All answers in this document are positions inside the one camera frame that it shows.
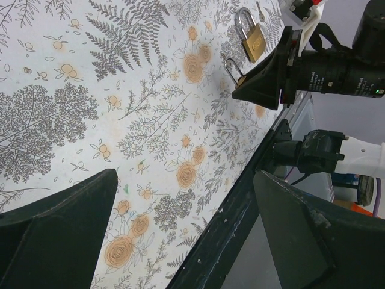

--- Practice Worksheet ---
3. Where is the large brass padlock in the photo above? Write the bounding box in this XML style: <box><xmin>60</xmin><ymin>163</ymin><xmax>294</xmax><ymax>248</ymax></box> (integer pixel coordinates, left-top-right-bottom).
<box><xmin>235</xmin><ymin>7</ymin><xmax>266</xmax><ymax>63</ymax></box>

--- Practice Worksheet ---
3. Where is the aluminium frame rail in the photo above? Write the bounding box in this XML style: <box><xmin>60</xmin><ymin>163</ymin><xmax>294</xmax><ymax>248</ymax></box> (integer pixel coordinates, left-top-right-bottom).
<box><xmin>279</xmin><ymin>92</ymin><xmax>334</xmax><ymax>201</ymax></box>

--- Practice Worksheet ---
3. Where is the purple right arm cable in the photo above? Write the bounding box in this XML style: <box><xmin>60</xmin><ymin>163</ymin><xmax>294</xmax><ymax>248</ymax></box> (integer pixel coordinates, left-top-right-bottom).
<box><xmin>371</xmin><ymin>177</ymin><xmax>385</xmax><ymax>219</ymax></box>

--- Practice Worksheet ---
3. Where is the small brass padlock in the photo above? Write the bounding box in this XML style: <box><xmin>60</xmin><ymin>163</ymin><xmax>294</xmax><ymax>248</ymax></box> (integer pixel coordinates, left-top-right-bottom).
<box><xmin>224</xmin><ymin>58</ymin><xmax>246</xmax><ymax>88</ymax></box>

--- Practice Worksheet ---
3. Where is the floral patterned table mat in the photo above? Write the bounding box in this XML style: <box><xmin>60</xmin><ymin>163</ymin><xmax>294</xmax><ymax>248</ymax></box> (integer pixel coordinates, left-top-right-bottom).
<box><xmin>1</xmin><ymin>1</ymin><xmax>283</xmax><ymax>288</ymax></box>

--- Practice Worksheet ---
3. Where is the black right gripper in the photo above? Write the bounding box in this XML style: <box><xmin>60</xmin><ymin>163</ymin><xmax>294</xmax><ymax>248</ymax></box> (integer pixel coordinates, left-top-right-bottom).
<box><xmin>232</xmin><ymin>26</ymin><xmax>302</xmax><ymax>110</ymax></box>

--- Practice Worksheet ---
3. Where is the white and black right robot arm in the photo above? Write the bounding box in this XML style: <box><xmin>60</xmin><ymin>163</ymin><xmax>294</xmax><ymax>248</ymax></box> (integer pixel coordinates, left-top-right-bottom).
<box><xmin>232</xmin><ymin>1</ymin><xmax>384</xmax><ymax>179</ymax></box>

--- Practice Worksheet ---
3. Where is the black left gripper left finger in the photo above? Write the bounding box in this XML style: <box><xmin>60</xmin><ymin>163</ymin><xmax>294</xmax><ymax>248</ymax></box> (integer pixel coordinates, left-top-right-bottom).
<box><xmin>1</xmin><ymin>169</ymin><xmax>118</xmax><ymax>288</ymax></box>

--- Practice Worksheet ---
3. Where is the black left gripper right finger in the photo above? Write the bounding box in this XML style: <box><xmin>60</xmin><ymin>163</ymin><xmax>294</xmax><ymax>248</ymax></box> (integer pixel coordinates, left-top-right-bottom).
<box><xmin>253</xmin><ymin>170</ymin><xmax>384</xmax><ymax>288</ymax></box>

